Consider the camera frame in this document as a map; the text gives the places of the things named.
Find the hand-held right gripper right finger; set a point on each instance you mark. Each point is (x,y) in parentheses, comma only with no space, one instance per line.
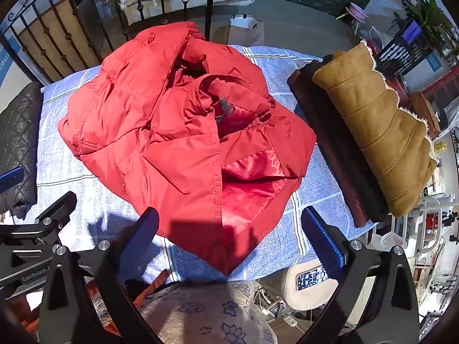
(324,242)

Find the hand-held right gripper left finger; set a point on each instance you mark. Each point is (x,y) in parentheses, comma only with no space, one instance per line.
(140,240)

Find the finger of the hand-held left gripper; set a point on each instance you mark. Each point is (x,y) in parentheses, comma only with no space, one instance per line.
(53,213)
(10,178)

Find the red jacket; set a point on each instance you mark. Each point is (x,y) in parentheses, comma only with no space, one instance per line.
(143,96)

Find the white plastic device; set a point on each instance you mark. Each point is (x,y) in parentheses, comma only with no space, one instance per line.
(308,283)

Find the blue checkered bed sheet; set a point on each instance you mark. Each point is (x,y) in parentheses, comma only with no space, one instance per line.
(71,172)

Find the black quilted jacket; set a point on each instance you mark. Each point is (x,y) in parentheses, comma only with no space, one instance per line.
(18,132)

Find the orange cloth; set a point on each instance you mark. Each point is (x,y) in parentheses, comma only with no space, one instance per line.
(150,288)

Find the floral patterned pants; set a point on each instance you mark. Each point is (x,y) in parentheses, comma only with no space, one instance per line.
(200,311)

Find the dark maroon folded garment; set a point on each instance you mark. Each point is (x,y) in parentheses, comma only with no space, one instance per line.
(333,143)

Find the white metal rack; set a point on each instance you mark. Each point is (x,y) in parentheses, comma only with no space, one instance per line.
(423,222)

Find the blue and white poster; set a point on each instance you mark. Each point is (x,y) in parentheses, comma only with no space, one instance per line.
(7,53)

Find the tan suede coat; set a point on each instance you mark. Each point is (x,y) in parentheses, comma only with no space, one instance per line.
(376,125)

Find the wooden panel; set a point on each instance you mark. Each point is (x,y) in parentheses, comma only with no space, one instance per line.
(53,32)

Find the dark striped crate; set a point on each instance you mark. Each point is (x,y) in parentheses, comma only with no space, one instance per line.
(401,50)

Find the white paper bag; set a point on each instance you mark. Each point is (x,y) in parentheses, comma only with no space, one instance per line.
(244,32)

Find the pink stool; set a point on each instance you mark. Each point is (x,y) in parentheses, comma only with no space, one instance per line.
(355,10)

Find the green potted plant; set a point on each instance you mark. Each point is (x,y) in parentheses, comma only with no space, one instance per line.
(430,18)

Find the black metal bed frame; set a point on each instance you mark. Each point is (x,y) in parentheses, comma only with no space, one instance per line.
(211,7)

